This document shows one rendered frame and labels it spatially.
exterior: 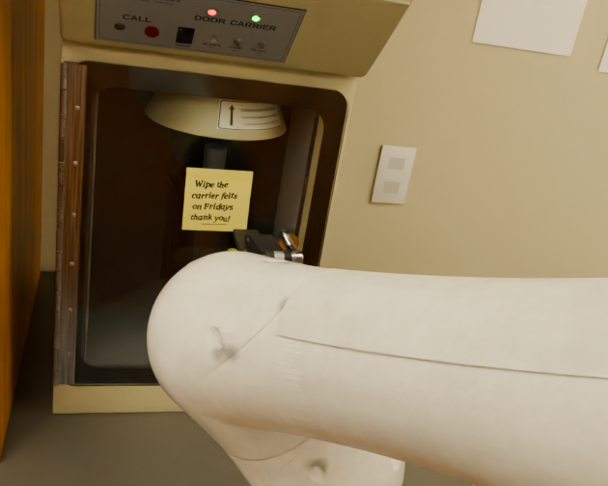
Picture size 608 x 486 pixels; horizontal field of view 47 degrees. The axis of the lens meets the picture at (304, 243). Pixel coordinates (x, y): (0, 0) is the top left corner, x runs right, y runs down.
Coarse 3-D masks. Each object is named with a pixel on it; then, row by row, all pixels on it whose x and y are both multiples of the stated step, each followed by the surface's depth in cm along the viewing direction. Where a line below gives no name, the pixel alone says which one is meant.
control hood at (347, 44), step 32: (64, 0) 63; (256, 0) 64; (288, 0) 65; (320, 0) 65; (352, 0) 65; (384, 0) 65; (64, 32) 67; (320, 32) 69; (352, 32) 70; (384, 32) 70; (256, 64) 74; (288, 64) 74; (320, 64) 74; (352, 64) 75
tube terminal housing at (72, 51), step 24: (72, 48) 71; (96, 48) 72; (120, 48) 72; (216, 72) 76; (240, 72) 76; (264, 72) 77; (288, 72) 78; (312, 72) 78; (72, 408) 89; (96, 408) 90; (120, 408) 91; (144, 408) 92; (168, 408) 93
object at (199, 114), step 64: (128, 128) 75; (192, 128) 76; (256, 128) 78; (320, 128) 80; (128, 192) 78; (256, 192) 81; (320, 192) 83; (128, 256) 81; (192, 256) 83; (128, 320) 84; (128, 384) 88
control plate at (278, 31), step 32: (96, 0) 63; (128, 0) 63; (160, 0) 64; (192, 0) 64; (224, 0) 64; (96, 32) 67; (128, 32) 68; (160, 32) 68; (224, 32) 68; (256, 32) 69; (288, 32) 69
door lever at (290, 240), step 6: (288, 234) 84; (282, 240) 85; (288, 240) 84; (294, 240) 85; (282, 246) 85; (288, 246) 83; (294, 246) 83; (294, 252) 81; (300, 252) 81; (294, 258) 80; (300, 258) 80
